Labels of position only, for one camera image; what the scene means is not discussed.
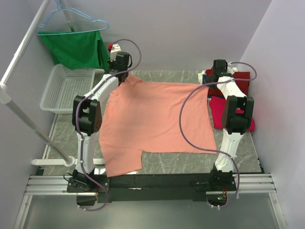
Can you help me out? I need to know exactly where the salmon pink t shirt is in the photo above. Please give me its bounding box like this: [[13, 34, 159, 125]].
[[99, 74, 216, 177]]

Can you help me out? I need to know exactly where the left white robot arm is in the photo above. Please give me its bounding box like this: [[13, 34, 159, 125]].
[[72, 51, 132, 192]]

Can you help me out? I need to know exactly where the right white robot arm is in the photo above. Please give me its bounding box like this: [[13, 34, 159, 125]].
[[206, 59, 254, 190]]

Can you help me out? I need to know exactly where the dark red folded shirt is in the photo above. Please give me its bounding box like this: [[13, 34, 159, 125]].
[[202, 68, 250, 98]]

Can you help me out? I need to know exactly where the magenta folded shirt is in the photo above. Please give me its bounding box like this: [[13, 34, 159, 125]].
[[209, 95, 255, 135]]

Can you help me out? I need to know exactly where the green hanging t shirt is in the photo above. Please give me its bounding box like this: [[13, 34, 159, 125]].
[[38, 31, 110, 71]]

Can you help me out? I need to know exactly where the white plastic laundry basket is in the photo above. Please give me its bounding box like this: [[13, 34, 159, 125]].
[[40, 64, 95, 114]]

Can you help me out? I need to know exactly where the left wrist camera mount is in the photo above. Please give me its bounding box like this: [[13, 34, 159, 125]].
[[108, 44, 121, 62]]

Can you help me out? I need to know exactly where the light blue wire hanger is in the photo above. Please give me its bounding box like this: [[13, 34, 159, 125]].
[[35, 0, 110, 36]]

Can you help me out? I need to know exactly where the white clothes rack frame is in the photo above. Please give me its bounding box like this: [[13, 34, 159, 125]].
[[0, 0, 118, 167]]

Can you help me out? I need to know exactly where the aluminium rail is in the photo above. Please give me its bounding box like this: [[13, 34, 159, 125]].
[[24, 174, 276, 195]]

